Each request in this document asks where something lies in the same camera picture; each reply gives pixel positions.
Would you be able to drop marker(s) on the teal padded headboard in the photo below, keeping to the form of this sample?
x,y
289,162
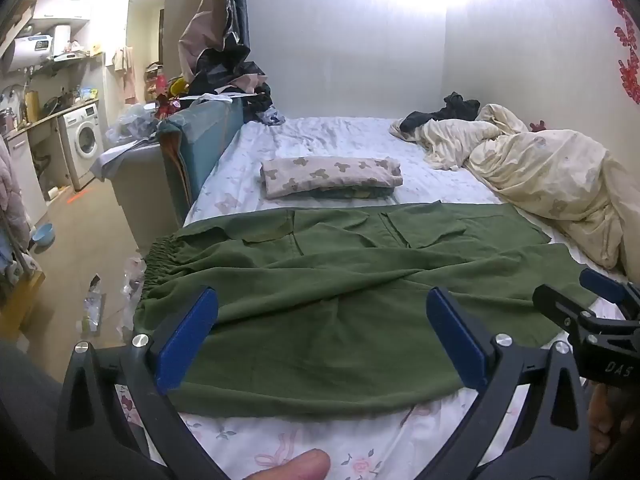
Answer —
x,y
210,145

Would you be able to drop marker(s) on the white floral bed sheet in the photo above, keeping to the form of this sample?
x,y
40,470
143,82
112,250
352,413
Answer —
x,y
345,135

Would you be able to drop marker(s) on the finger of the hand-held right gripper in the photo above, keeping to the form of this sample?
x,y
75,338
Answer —
x,y
607,287
560,307

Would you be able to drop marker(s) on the person's left hand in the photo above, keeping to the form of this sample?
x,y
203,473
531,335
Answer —
x,y
290,467

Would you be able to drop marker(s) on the black clothing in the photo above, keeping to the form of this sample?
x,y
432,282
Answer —
x,y
457,107

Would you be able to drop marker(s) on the wooden box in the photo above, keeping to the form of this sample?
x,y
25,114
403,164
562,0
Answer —
x,y
20,305

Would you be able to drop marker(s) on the pile of plastic bags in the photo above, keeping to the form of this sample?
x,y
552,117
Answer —
x,y
132,122

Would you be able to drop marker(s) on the pink hanging towel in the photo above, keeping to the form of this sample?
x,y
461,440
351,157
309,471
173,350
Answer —
x,y
125,70

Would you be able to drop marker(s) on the blue bowl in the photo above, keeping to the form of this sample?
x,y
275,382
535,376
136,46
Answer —
x,y
43,235

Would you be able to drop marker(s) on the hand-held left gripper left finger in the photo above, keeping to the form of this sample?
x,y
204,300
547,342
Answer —
x,y
182,345

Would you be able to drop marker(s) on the cream duvet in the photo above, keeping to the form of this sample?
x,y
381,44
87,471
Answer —
x,y
540,170

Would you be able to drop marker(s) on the green pants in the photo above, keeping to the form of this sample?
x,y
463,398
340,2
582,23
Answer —
x,y
325,310

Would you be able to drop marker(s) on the person's right hand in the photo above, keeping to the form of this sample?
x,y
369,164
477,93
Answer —
x,y
605,420

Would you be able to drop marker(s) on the red wall decoration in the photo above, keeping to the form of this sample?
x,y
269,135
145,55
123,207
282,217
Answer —
x,y
627,45

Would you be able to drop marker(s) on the folded bear-print blanket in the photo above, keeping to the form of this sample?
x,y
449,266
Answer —
x,y
330,172

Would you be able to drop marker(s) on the kitchen counter cabinet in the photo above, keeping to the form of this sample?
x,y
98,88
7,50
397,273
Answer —
x,y
25,175

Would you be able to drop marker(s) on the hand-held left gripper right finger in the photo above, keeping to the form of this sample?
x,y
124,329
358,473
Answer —
x,y
457,340

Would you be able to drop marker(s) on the white water heater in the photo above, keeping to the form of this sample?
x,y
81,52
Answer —
x,y
27,50

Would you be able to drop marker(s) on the pile of dark clothes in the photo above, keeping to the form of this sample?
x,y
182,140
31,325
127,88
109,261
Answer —
x,y
225,70

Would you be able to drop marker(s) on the white washing machine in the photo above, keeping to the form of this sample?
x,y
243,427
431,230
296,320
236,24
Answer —
x,y
82,140

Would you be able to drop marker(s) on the wooden cutting board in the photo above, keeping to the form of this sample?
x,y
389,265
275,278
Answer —
x,y
32,106

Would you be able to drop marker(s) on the pink quilted garment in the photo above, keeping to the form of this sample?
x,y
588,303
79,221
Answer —
x,y
10,200

